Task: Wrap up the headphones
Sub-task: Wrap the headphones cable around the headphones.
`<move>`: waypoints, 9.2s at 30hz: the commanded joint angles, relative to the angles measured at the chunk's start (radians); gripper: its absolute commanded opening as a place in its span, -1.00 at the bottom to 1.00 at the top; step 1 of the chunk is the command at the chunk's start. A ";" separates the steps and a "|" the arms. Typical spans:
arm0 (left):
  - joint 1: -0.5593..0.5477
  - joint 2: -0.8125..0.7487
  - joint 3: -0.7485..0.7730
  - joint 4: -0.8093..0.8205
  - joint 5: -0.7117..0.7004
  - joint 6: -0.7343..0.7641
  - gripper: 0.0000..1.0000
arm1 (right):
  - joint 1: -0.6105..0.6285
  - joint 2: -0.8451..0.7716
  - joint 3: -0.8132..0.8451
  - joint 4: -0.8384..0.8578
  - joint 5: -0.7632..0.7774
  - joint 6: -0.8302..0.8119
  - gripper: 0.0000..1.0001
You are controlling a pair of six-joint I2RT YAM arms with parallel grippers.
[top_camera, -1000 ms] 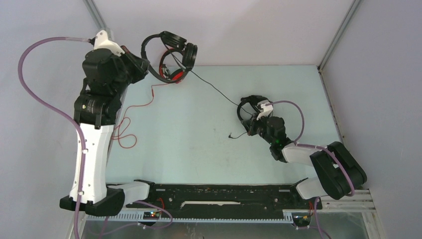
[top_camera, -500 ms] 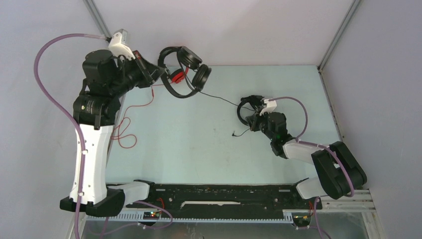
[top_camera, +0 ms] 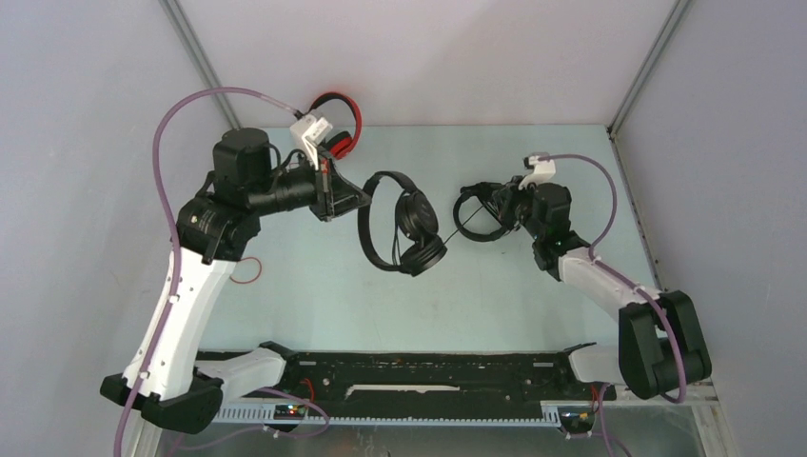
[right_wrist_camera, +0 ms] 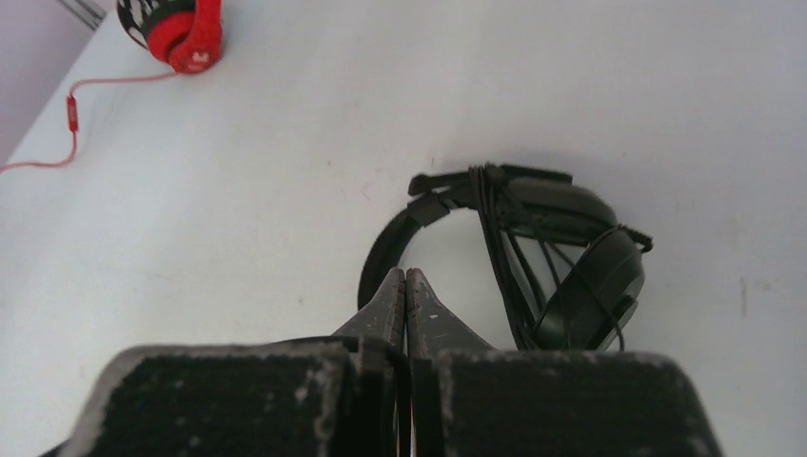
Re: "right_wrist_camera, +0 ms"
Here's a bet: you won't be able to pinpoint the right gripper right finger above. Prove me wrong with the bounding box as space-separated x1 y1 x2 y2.
406 268 722 456

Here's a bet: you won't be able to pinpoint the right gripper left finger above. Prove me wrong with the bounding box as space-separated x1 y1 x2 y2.
51 268 405 456

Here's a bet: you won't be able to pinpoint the red headphones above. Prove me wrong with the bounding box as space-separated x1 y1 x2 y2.
116 0 224 74

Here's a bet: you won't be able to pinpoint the aluminium frame rail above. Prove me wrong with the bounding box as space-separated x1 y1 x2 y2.
56 0 107 30

